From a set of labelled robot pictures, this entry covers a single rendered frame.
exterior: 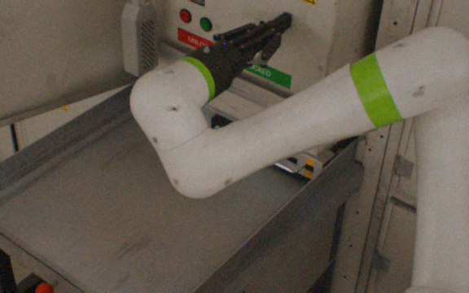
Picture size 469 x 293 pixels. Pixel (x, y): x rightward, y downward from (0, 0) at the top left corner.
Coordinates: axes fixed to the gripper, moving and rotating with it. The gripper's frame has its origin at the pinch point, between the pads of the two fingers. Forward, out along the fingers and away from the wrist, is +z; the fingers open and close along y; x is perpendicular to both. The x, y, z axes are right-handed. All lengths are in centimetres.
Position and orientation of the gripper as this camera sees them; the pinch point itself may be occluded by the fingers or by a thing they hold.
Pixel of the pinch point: (278, 25)
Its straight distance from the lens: 146.5
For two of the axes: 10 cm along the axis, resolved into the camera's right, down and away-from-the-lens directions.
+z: 6.0, -4.8, 6.4
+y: 8.0, 4.0, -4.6
